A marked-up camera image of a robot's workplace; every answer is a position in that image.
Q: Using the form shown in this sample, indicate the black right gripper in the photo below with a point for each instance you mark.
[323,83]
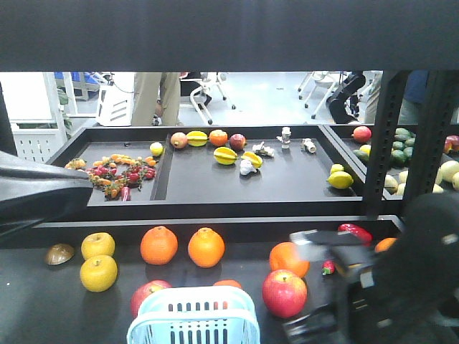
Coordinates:
[337,279]

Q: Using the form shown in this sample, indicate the light blue plastic basket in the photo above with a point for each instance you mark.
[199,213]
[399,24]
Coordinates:
[213,314]

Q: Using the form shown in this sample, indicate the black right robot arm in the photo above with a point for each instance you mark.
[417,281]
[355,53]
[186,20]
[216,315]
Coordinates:
[394,296]

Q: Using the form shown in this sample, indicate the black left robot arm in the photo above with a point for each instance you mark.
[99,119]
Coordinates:
[35,193]

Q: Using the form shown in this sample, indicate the red apple behind basket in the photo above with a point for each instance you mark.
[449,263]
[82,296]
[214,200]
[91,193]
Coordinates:
[144,291]

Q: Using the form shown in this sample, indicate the red chili pepper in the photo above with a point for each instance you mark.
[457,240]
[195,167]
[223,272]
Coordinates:
[328,268]

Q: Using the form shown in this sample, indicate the red apple front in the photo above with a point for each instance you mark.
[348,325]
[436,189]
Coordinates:
[284,293]

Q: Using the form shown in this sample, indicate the large orange with nub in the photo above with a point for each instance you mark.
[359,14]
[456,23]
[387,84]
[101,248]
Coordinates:
[385,244]

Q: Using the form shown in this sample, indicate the red bell pepper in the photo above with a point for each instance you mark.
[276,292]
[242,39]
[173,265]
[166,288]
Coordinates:
[357,231]

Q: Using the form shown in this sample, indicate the round orange fruit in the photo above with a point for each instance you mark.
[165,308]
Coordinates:
[285,256]

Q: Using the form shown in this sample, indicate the yellow lemon on tray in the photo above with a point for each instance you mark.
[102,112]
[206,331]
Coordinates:
[341,180]

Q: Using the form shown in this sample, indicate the orange fruit middle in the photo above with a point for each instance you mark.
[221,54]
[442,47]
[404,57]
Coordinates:
[206,247]

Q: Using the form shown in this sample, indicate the white garlic bulb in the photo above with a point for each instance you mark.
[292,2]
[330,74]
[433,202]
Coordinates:
[246,167]

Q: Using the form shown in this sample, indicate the yellow starfruit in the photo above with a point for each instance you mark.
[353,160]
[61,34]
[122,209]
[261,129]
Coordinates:
[225,156]

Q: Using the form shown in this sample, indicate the orange fruit left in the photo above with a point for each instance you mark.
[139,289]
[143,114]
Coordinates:
[158,245]

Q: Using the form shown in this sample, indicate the black wooden produce stand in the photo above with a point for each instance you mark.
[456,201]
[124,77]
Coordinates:
[289,192]

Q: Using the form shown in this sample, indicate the yellow apple front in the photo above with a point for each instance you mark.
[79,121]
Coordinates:
[98,273]

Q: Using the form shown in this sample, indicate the yellow apple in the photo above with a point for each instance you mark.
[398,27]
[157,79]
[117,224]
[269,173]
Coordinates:
[98,273]
[100,243]

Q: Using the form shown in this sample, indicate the yellow apple rear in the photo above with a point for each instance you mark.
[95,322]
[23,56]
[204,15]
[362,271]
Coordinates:
[100,243]

